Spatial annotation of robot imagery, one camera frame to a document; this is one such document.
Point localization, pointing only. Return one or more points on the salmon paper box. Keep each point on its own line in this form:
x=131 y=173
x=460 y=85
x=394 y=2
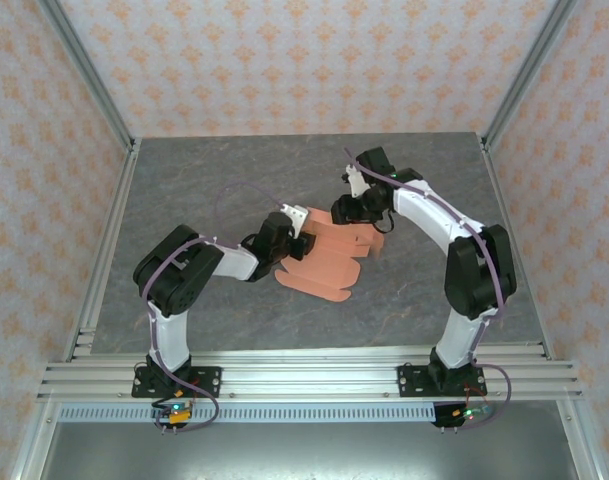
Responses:
x=324 y=270

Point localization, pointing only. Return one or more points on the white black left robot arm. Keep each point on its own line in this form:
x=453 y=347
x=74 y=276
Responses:
x=171 y=340

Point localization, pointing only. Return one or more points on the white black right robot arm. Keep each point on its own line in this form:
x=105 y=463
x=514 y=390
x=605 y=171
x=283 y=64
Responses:
x=459 y=345

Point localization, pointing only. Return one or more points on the grey metal sheet panel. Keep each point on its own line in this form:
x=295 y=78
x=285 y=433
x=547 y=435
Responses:
x=309 y=450

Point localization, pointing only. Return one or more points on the aluminium cross rail beam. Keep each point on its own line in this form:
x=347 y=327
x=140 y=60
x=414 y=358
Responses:
x=309 y=380

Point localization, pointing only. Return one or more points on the aluminium table side rail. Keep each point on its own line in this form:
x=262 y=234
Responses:
x=109 y=235
x=508 y=220

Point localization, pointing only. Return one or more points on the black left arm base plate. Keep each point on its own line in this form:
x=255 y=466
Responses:
x=209 y=382

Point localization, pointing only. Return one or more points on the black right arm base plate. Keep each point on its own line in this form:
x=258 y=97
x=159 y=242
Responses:
x=414 y=382

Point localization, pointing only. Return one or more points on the aluminium frame post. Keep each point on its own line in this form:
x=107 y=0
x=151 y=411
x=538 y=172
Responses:
x=84 y=70
x=529 y=70

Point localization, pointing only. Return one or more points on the aluminium frame leg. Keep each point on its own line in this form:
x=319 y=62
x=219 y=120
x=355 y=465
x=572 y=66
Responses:
x=581 y=440
x=34 y=440

